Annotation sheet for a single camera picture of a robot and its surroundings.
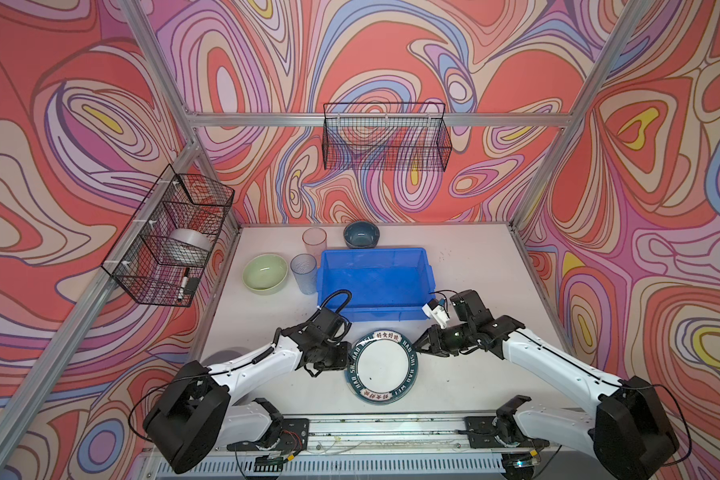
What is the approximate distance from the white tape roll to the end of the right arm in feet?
1.96

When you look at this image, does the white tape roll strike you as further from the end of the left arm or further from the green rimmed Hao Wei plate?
the green rimmed Hao Wei plate

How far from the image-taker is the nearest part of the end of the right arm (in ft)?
1.98

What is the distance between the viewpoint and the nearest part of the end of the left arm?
0.62m

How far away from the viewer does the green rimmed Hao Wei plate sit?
30.1 inches

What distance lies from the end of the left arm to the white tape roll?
11.9 inches

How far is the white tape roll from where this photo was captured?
71 cm
